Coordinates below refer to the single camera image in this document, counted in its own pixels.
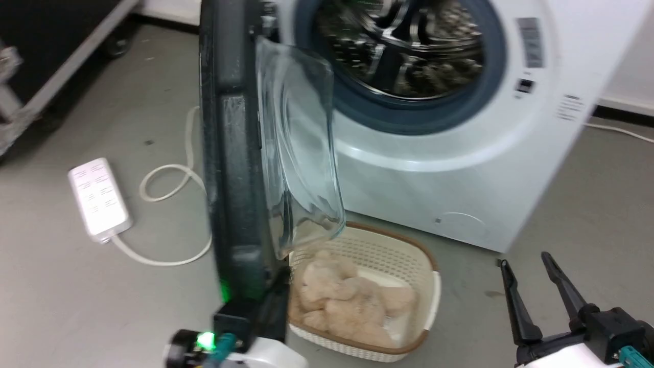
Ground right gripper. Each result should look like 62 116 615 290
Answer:
499 251 654 368

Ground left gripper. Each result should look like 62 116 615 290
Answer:
163 266 309 368

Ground dark washing machine door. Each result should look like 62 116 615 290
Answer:
198 0 347 308

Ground white front-load washing machine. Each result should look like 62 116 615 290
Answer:
258 0 654 254

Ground grey rubber door gasket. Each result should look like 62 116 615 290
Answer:
294 0 509 136

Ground steel washing machine drum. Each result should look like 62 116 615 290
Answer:
314 0 484 101

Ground beige fluffy cloth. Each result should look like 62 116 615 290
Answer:
298 250 417 349

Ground cream laundry basket brown rim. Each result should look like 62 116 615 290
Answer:
286 221 441 363

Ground white power strip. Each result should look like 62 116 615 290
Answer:
68 157 133 244

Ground grey barcode sticker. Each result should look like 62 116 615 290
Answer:
516 17 545 69

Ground black caster wheel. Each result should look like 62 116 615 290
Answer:
100 30 134 60

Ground black flight case aluminium edges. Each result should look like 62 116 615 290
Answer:
0 0 142 160

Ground teal cable connector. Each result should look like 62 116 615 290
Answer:
619 346 654 368
203 332 239 368

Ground white power strip cable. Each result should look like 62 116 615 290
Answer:
109 106 213 267

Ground thin white floor cable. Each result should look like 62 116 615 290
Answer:
582 122 654 144

